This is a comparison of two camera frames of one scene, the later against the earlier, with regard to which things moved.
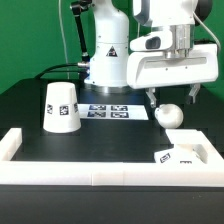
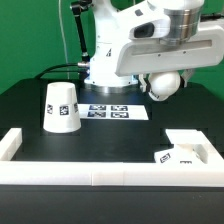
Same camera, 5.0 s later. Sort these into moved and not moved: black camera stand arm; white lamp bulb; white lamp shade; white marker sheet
Moved: white lamp bulb
Not moved: white lamp shade; black camera stand arm; white marker sheet
